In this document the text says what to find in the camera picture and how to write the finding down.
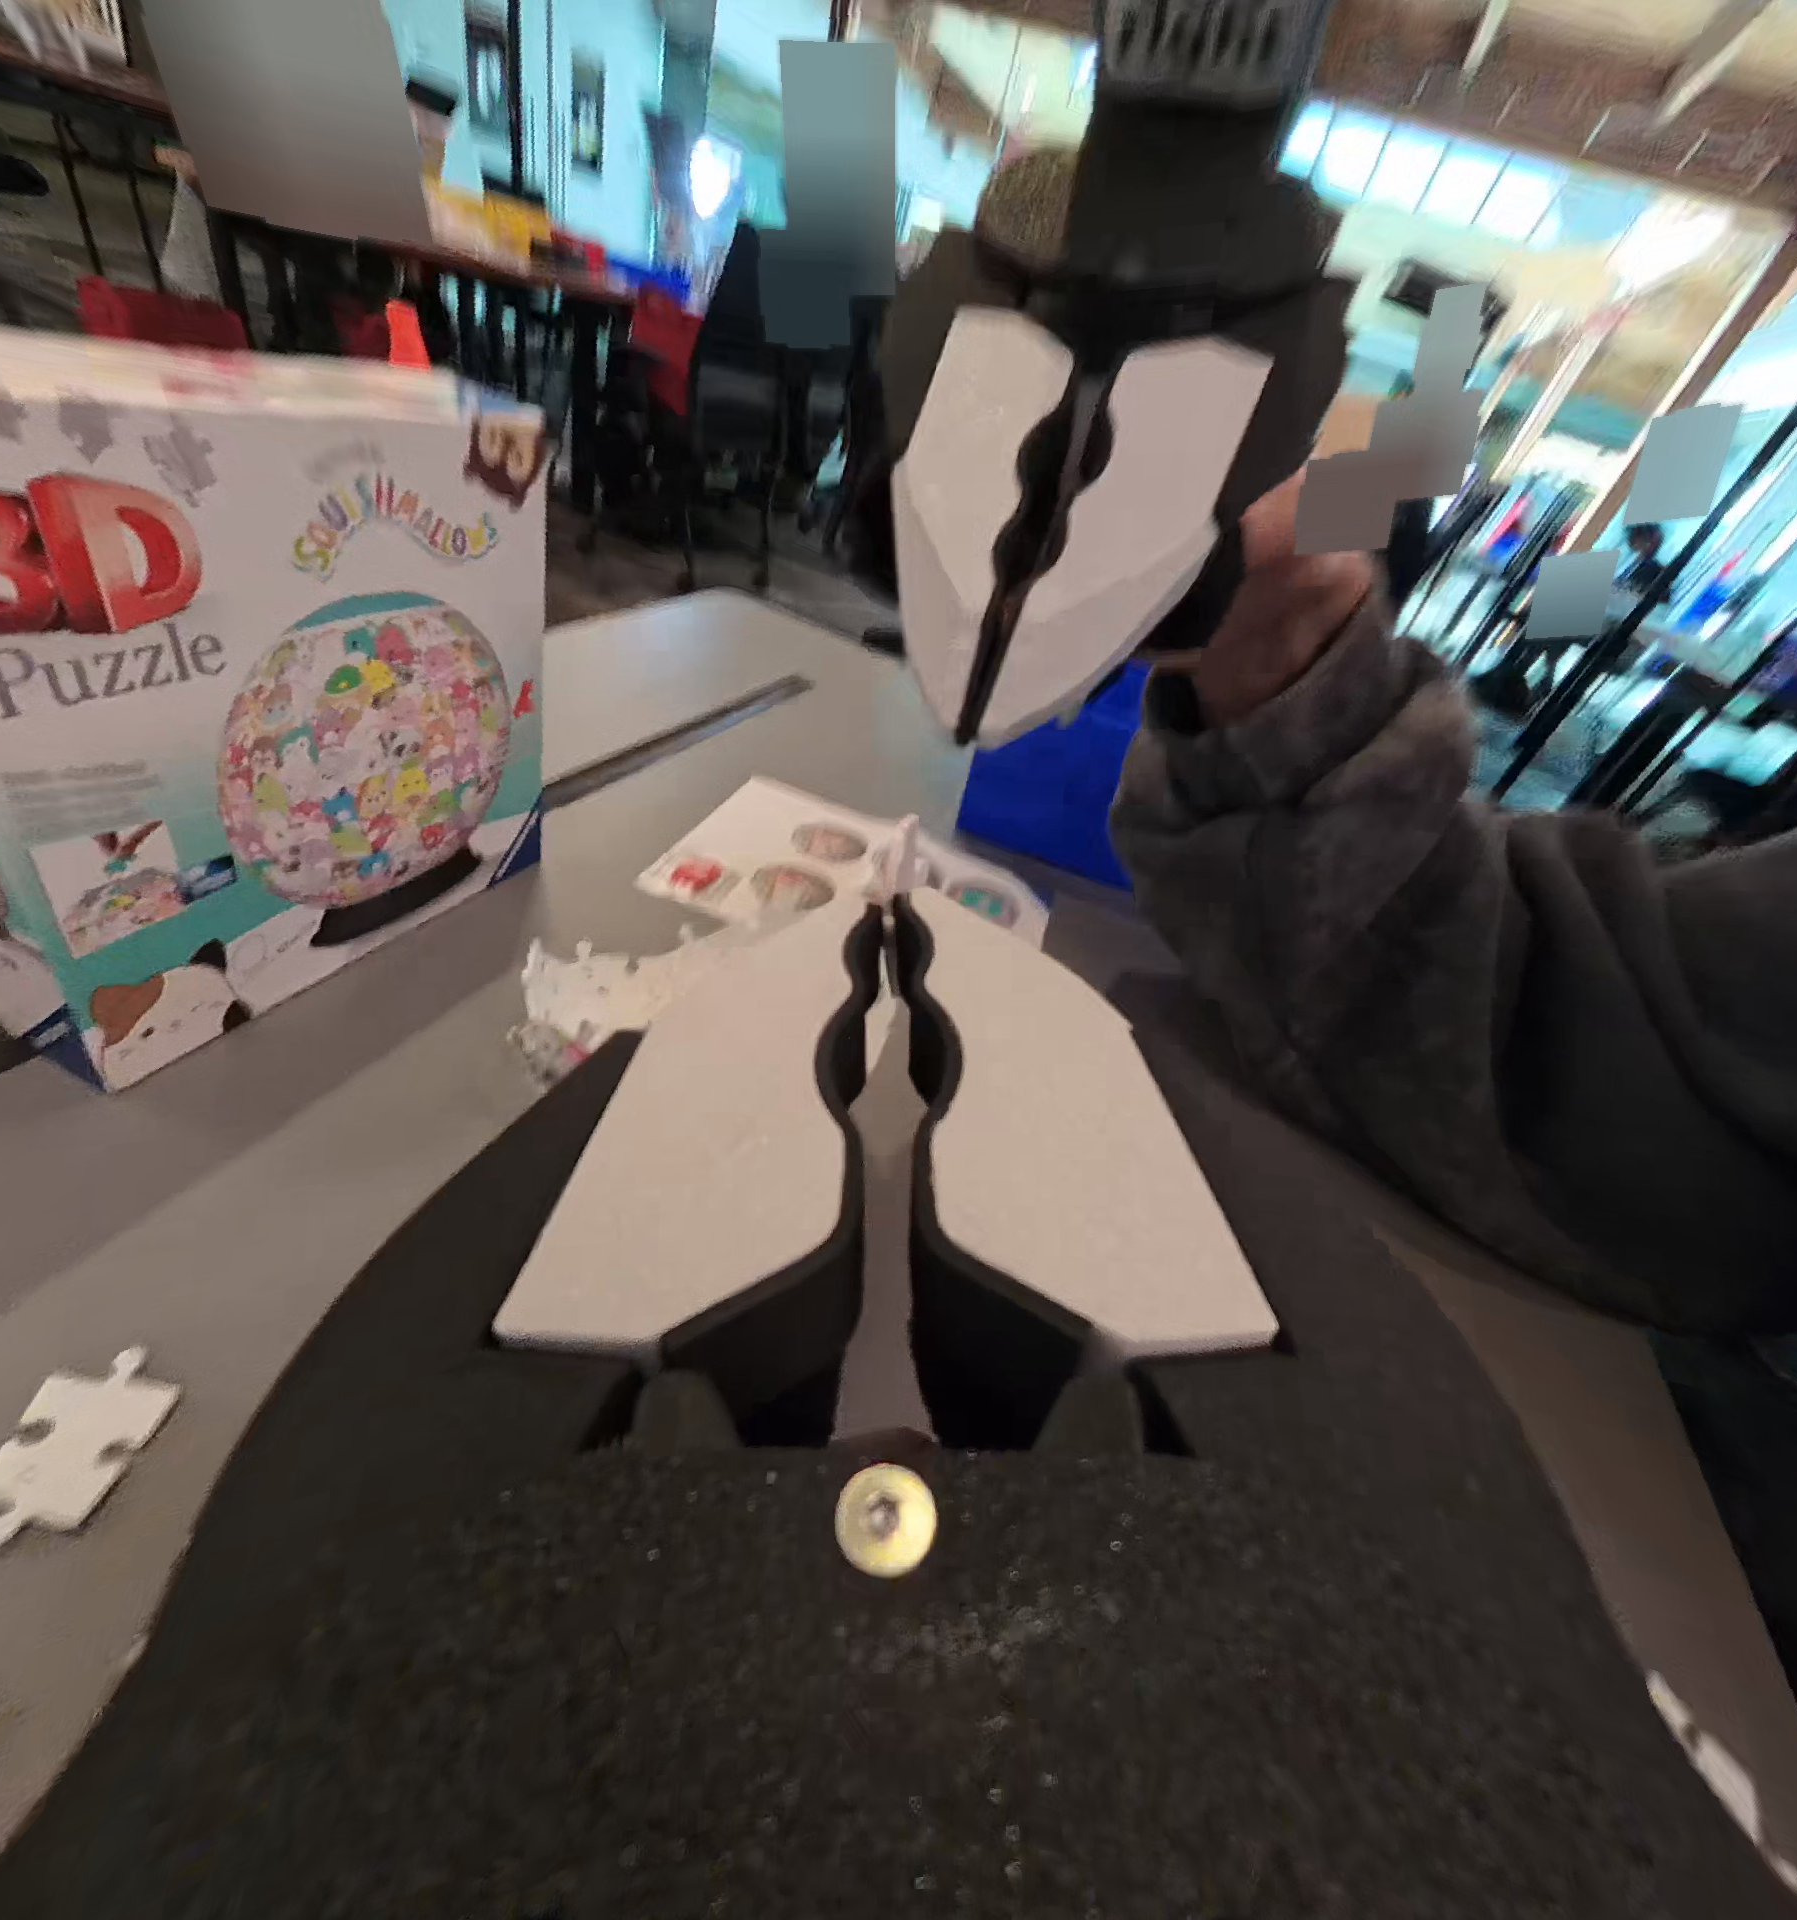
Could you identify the single white puzzle piece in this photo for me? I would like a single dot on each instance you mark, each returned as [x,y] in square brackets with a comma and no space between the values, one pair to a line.
[898,872]

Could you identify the orange cone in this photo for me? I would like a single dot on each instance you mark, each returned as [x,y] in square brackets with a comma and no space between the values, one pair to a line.
[406,338]

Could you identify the partly built puzzle ball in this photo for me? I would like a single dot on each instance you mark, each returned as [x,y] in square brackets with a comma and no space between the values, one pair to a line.
[599,989]

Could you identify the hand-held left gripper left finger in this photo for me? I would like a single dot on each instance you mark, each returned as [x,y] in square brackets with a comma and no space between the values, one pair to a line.
[689,1170]

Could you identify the red chair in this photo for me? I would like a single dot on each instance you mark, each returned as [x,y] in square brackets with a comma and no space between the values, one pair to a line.
[163,314]
[665,346]

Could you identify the person's right forearm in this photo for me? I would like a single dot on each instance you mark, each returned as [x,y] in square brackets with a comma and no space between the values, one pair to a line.
[1438,975]

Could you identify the colourful puzzle box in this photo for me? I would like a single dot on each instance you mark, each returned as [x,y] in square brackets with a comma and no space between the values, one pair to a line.
[237,602]

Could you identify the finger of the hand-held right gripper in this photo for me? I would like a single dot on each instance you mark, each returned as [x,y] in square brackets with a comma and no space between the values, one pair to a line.
[1153,496]
[958,496]

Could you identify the person's right hand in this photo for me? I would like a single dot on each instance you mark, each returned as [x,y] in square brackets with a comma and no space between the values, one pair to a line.
[1281,621]

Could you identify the printed instruction leaflet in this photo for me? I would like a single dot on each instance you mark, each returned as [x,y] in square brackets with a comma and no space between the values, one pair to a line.
[757,841]

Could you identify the scattered loose puzzle pieces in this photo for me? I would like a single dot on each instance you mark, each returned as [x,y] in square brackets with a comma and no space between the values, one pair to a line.
[74,1447]

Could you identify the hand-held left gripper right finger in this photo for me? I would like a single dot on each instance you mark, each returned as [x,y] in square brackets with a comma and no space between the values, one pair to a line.
[1093,1170]

